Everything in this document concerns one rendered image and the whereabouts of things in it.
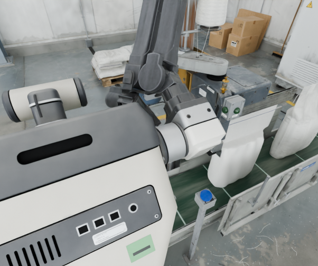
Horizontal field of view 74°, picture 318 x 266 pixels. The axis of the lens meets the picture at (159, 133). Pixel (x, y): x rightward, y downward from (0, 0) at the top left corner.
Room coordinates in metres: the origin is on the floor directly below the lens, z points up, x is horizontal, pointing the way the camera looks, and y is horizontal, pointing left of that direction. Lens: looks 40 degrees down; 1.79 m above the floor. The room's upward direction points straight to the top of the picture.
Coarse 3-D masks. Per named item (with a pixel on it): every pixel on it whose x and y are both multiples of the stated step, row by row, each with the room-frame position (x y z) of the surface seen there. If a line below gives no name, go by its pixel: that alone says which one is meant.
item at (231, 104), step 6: (234, 96) 0.78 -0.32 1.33; (240, 96) 0.78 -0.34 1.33; (228, 102) 0.74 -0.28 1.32; (234, 102) 0.73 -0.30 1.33; (240, 102) 0.75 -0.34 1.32; (228, 108) 0.73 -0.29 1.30; (234, 108) 0.73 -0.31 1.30; (240, 108) 0.75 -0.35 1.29; (228, 114) 0.73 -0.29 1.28; (234, 114) 0.74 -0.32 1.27; (240, 114) 0.75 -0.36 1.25; (228, 120) 0.73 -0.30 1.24
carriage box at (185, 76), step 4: (196, 48) 1.35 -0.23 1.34; (200, 52) 1.31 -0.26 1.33; (204, 52) 1.28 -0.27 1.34; (180, 72) 1.09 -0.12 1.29; (184, 72) 1.06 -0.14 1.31; (180, 76) 1.09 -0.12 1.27; (184, 76) 1.05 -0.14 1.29; (188, 76) 1.03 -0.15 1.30; (184, 80) 1.05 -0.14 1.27; (188, 80) 1.04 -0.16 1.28; (188, 84) 1.04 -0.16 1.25; (188, 88) 1.04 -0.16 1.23
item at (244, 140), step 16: (256, 112) 1.13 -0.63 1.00; (272, 112) 1.21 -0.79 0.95; (240, 128) 1.08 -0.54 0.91; (256, 128) 1.15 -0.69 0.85; (224, 144) 1.03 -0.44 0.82; (240, 144) 1.03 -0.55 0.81; (256, 144) 1.07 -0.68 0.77; (224, 160) 0.97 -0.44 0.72; (240, 160) 1.01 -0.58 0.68; (208, 176) 1.05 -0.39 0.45; (224, 176) 0.96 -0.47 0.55; (240, 176) 1.05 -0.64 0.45
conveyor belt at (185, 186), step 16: (256, 160) 1.27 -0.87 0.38; (272, 160) 1.27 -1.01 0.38; (288, 160) 1.27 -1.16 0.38; (304, 160) 1.27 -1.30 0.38; (176, 176) 1.10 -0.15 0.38; (192, 176) 1.10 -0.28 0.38; (256, 176) 1.10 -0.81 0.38; (272, 176) 1.10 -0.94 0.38; (176, 192) 0.95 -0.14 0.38; (192, 192) 0.95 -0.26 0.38; (224, 192) 0.95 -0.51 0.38; (240, 192) 0.95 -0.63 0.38; (192, 208) 0.81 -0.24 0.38; (176, 224) 0.69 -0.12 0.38
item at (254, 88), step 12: (228, 72) 1.00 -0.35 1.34; (240, 72) 1.00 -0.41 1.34; (252, 72) 1.00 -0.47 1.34; (192, 84) 0.97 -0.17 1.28; (216, 84) 0.86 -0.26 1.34; (228, 84) 0.87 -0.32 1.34; (240, 84) 0.87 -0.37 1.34; (252, 84) 0.87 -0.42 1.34; (264, 84) 0.88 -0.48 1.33; (216, 96) 0.81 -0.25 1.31; (228, 96) 0.80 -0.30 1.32; (252, 96) 0.85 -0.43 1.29; (264, 96) 0.88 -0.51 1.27
